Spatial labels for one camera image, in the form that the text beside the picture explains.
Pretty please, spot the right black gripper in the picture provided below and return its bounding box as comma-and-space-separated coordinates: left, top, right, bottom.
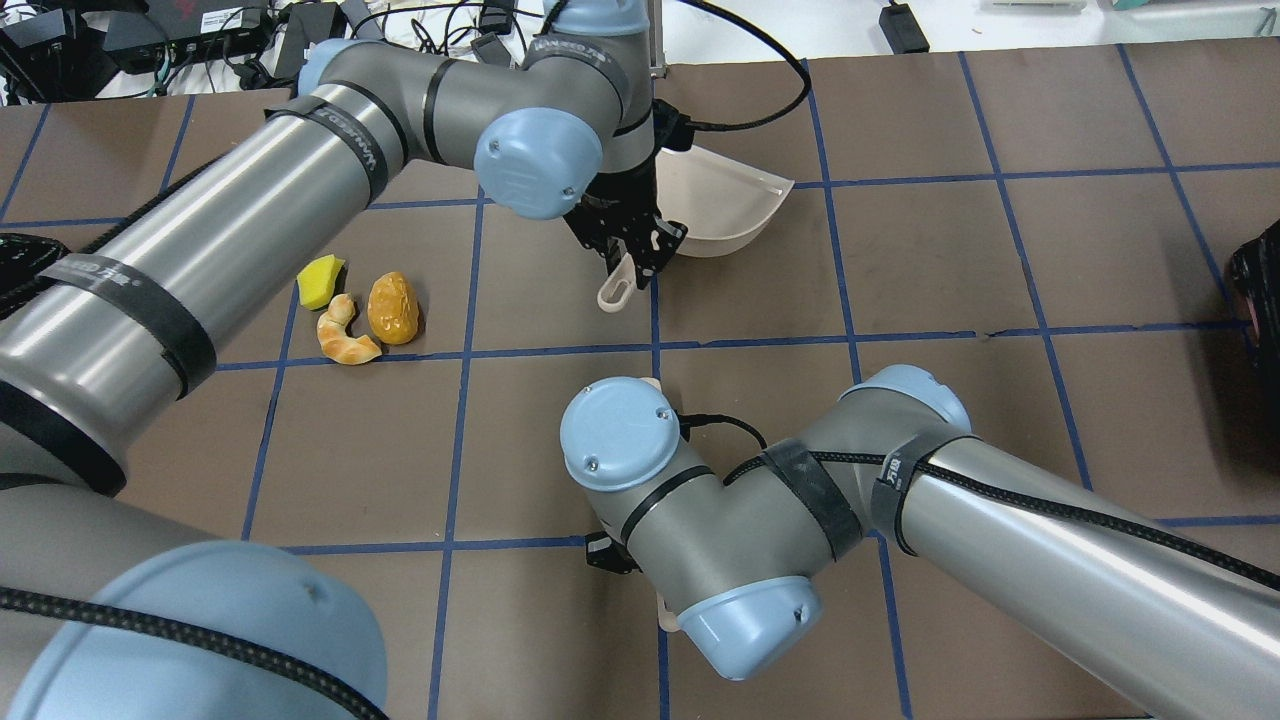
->
586, 533, 640, 575

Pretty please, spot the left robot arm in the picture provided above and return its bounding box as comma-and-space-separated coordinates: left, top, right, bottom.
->
3, 1, 655, 719

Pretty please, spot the toy bread roll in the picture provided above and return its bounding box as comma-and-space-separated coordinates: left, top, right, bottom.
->
366, 272, 421, 346

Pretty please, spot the white brush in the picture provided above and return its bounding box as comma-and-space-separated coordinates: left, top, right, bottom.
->
640, 377, 685, 633

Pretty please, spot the yellow sponge piece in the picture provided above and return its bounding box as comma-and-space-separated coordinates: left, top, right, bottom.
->
294, 254, 346, 311

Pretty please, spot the black lined bin left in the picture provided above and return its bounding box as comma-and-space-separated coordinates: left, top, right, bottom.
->
1, 232, 68, 320

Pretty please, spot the black lined bin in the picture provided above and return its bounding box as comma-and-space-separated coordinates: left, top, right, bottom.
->
1226, 222, 1279, 393
1, 232, 68, 320

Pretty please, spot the black lined bin right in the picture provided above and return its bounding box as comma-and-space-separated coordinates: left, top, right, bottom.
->
1226, 222, 1279, 393

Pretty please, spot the black power adapter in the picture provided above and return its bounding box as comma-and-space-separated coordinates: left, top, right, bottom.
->
877, 1, 931, 55

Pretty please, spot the white plastic dustpan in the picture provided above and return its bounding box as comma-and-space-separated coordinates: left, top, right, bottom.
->
596, 146, 796, 313

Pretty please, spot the toy croissant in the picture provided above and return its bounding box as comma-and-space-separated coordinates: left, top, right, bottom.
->
316, 293, 383, 366

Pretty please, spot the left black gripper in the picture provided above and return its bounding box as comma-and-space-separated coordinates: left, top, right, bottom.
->
564, 170, 689, 290

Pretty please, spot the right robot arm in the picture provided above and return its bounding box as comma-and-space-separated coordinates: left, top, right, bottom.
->
559, 365, 1279, 719

